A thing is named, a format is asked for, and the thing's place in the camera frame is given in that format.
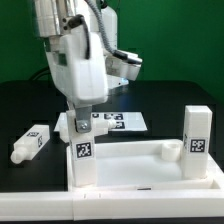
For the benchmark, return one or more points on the white desk top tray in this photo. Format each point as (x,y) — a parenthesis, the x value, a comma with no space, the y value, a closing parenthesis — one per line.
(145,165)

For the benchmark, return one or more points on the white L-shaped fence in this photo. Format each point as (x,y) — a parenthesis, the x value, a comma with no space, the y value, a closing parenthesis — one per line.
(90,205)

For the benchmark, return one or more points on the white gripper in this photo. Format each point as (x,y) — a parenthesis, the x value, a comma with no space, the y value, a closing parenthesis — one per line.
(83,81)

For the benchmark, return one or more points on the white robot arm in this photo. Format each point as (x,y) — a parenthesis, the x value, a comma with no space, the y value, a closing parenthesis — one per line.
(56,18)

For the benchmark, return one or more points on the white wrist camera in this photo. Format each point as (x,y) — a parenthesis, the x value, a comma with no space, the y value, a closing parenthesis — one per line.
(125,68)

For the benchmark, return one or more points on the white marker sheet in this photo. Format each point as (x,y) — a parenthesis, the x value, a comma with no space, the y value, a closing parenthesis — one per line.
(126,121)

